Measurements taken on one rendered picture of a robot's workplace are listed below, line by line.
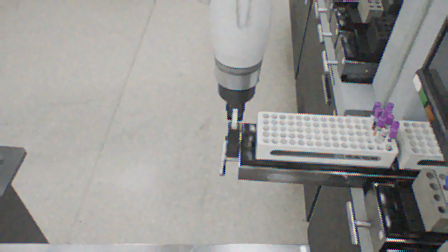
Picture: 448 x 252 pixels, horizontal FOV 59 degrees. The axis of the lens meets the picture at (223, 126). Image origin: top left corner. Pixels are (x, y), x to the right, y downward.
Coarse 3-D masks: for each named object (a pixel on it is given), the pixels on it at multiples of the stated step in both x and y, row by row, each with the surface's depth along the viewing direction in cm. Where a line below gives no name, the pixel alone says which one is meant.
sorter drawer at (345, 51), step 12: (348, 36) 120; (336, 48) 125; (348, 48) 116; (324, 60) 122; (336, 60) 123; (348, 60) 114; (360, 60) 114; (372, 60) 114; (348, 72) 116; (360, 72) 116; (372, 72) 116
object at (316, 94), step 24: (408, 0) 94; (312, 24) 172; (408, 24) 93; (312, 48) 168; (408, 48) 95; (312, 72) 164; (336, 72) 123; (384, 72) 107; (312, 96) 161; (336, 96) 121; (360, 96) 114; (384, 96) 107; (312, 192) 148; (312, 216) 153
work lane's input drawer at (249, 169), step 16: (224, 144) 98; (240, 144) 92; (224, 160) 95; (240, 160) 89; (256, 160) 87; (272, 160) 87; (240, 176) 90; (256, 176) 89; (272, 176) 89; (288, 176) 89; (304, 176) 88; (320, 176) 88; (336, 176) 87; (352, 176) 87; (368, 176) 86; (384, 176) 86; (400, 176) 86; (416, 176) 87
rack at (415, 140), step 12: (408, 132) 89; (420, 132) 88; (432, 132) 88; (408, 144) 85; (420, 144) 86; (432, 144) 85; (396, 156) 89; (408, 156) 83; (420, 156) 83; (432, 156) 83; (420, 168) 86; (432, 168) 86; (444, 168) 85
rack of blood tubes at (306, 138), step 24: (264, 120) 89; (288, 120) 89; (312, 120) 89; (336, 120) 90; (360, 120) 89; (264, 144) 84; (288, 144) 84; (312, 144) 85; (336, 144) 85; (360, 144) 85; (384, 144) 85
